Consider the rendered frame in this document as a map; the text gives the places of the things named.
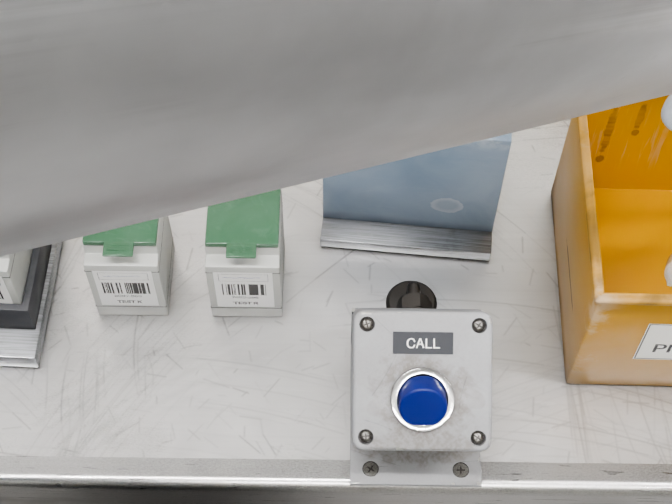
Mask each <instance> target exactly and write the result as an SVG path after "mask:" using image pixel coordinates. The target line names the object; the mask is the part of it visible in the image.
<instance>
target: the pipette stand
mask: <svg viewBox="0 0 672 504"><path fill-rule="evenodd" d="M511 142H512V133H509V134H505V135H501V136H497V137H493V138H489V139H485V140H480V141H476V142H472V143H468V144H464V145H460V146H456V147H451V148H447V149H443V150H439V151H435V152H431V153H427V154H423V155H418V156H414V157H410V158H406V159H402V160H398V161H394V162H389V163H385V164H381V165H377V166H373V167H369V168H365V169H360V170H356V171H352V172H348V173H344V174H340V175H336V176H332V177H327V178H323V220H322V228H321V236H320V246H326V247H338V248H349V249H361V250H372V251H383V252H395V253H406V254H417V255H429V256H440V257H452V258H463V259H474V260H486V261H490V257H491V247H492V230H493V226H494V221H495V216H496V212H497V207H498V202H499V198H500V193H501V188H502V184H503V179H504V175H505V170H506V165H507V161H508V156H509V151H510V147H511Z"/></svg>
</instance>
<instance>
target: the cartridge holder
mask: <svg viewBox="0 0 672 504"><path fill-rule="evenodd" d="M62 243H63V242H58V243H54V244H50V245H46V246H42V247H38V248H34V249H33V251H32V256H31V261H30V266H29V271H28V276H27V281H26V285H25V290H24V295H23V300H22V304H5V303H0V366H15V367H35V368H38V367H39V364H40V359H41V353H42V348H43V343H44V338H45V332H46V327H47V322H48V317H49V311H50V306H51V301H52V296H53V290H54V285H55V280H56V275H57V270H58V264H59V259H60V254H61V249H62Z"/></svg>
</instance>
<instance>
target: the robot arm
mask: <svg viewBox="0 0 672 504"><path fill-rule="evenodd" d="M667 95H669V96H668V98H667V99H666V100H665V102H664V105H663V107H662V110H661V119H662V122H663V123H664V125H665V126H666V127H667V128H668V129H669V130H671V131H672V0H0V257H1V256H5V255H9V254H13V253H17V252H21V251H25V250H29V249H34V248H38V247H42V246H46V245H50V244H54V243H58V242H63V241H67V240H71V239H75V238H79V237H83V236H87V235H92V234H96V233H100V232H104V231H108V230H112V229H116V228H121V227H125V226H129V225H133V224H137V223H141V222H145V221H149V220H154V219H158V218H162V217H166V216H170V215H174V214H178V213H183V212H187V211H191V210H195V209H199V208H203V207H207V206H212V205H216V204H220V203H224V202H228V201H232V200H236V199H240V198H245V197H249V196H253V195H257V194H261V193H265V192H269V191H274V190H278V189H282V188H286V187H290V186H294V185H298V184H303V183H307V182H311V181H315V180H319V179H323V178H327V177H332V176H336V175H340V174H344V173H348V172H352V171H356V170H360V169H365V168H369V167H373V166H377V165H381V164H385V163H389V162H394V161H398V160H402V159H406V158H410V157H414V156H418V155H423V154H427V153H431V152H435V151H439V150H443V149H447V148H451V147H456V146H460V145H464V144H468V143H472V142H476V141H480V140H485V139H489V138H493V137H497V136H501V135H505V134H509V133H514V132H518V131H522V130H526V129H530V128H534V127H538V126H542V125H547V124H551V123H555V122H559V121H563V120H567V119H571V118H576V117H580V116H584V115H588V114H592V113H596V112H600V111H605V110H609V109H613V108H617V107H621V106H625V105H629V104H634V103H638V102H642V101H646V100H650V99H654V98H658V97H662V96H667Z"/></svg>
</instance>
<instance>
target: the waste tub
mask: <svg viewBox="0 0 672 504"><path fill-rule="evenodd" d="M668 96H669V95H667V96H662V97H658V98H654V99H650V100H646V101H642V102H638V103H634V104H629V105H625V106H621V107H617V108H613V109H609V110H605V111H600V112H596V113H592V114H588V115H584V116H580V117H576V118H571V121H570V125H569V128H568V132H567V135H566V139H565V143H564V146H563V150H562V153H561V157H560V161H559V164H558V168H557V171H556V175H555V179H554V182H553V186H552V190H551V198H552V211H553V224H554V237H555V250H556V263H557V276H558V289H559V302H560V315H561V328H562V341H563V354H564V367H565V380H566V382H567V383H569V384H604V385H643V386H672V287H670V286H667V282H666V280H665V277H664V270H665V266H666V262H667V259H668V257H669V256H670V255H671V254H672V131H671V130H669V129H668V128H667V127H666V126H665V125H664V123H663V122H662V119H661V110H662V107H663V105H664V102H665V100H666V99H667V98H668Z"/></svg>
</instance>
